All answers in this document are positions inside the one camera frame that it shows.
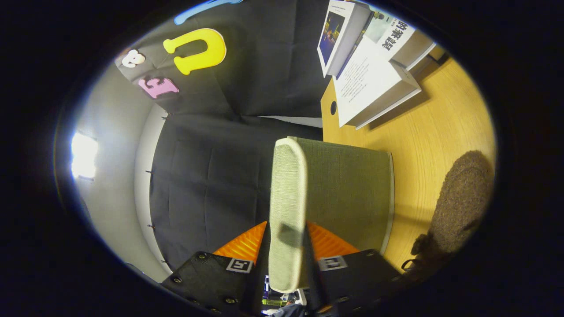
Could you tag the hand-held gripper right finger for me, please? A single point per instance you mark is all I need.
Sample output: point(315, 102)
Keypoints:
point(313, 281)

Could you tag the brown fuzzy shoe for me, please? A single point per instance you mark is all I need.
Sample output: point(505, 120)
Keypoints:
point(462, 198)

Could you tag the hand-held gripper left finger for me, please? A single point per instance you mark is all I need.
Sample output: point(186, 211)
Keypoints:
point(207, 277)

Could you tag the small white night-photo book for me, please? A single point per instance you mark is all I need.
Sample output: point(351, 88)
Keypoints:
point(339, 35)

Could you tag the green fabric storage box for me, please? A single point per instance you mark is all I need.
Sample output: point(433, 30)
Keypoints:
point(343, 185)

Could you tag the ceiling light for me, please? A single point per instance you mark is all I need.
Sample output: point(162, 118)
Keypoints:
point(83, 154)

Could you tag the thick white book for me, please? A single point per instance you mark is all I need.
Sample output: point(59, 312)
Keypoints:
point(370, 83)

